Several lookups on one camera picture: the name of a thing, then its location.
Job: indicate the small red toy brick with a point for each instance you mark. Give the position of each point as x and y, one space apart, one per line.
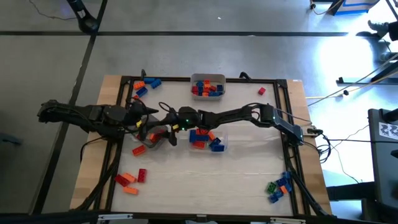
262 91
213 88
195 90

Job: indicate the white metal bracket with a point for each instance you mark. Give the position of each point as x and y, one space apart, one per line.
287 221
115 216

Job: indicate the black floor stand base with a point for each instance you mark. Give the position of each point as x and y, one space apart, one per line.
354 81

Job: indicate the fiducial marker sheet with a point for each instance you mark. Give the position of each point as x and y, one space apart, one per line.
388 130

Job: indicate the smoky grey plastic bin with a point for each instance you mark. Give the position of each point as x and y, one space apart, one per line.
160 140

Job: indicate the person's shoe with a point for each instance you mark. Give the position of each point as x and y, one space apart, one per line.
377 26

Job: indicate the long orange toy brick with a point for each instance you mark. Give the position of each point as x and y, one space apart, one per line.
211 136
154 137
139 86
129 177
130 190

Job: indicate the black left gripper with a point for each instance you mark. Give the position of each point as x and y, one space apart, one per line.
136 112

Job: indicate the person's leg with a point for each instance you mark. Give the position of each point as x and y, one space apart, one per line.
394 31

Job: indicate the black equipment cart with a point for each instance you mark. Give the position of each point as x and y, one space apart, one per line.
384 174

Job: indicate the black curved hook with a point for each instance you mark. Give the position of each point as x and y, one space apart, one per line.
244 74
143 74

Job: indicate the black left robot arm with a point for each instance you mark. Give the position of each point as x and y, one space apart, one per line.
77 115

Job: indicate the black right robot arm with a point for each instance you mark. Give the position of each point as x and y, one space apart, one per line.
233 116

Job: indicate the small blue toy brick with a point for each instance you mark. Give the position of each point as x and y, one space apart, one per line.
214 94
199 84
220 88
286 175
289 187
201 91
275 197
281 182

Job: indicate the black stand leg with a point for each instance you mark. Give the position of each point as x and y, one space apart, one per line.
87 25

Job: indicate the small green toy brick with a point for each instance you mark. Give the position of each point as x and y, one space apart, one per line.
271 188

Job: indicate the clear plastic bin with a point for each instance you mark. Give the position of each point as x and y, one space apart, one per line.
224 140

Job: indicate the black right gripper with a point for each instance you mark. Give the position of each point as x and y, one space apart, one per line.
186 119

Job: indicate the long red toy brick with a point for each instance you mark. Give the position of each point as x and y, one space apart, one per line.
121 180
142 175

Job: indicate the white plastic bin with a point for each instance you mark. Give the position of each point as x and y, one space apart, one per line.
214 77

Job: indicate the blue and white box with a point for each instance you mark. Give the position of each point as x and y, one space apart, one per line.
354 4

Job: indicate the black aluminium table frame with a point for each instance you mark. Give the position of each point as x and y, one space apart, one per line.
174 78

